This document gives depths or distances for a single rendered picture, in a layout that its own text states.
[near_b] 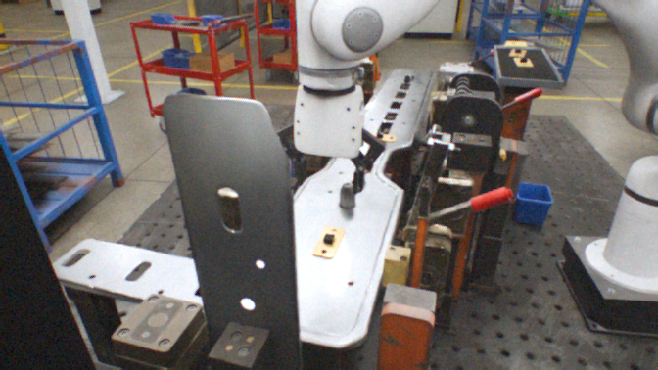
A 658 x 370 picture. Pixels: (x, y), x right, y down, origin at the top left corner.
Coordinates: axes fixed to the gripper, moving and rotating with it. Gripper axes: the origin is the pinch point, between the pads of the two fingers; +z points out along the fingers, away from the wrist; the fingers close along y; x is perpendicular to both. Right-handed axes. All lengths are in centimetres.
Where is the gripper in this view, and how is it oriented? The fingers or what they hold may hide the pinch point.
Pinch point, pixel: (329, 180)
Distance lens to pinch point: 67.4
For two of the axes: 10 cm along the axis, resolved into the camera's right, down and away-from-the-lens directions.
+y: -9.6, -1.4, 2.4
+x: -2.8, 4.8, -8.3
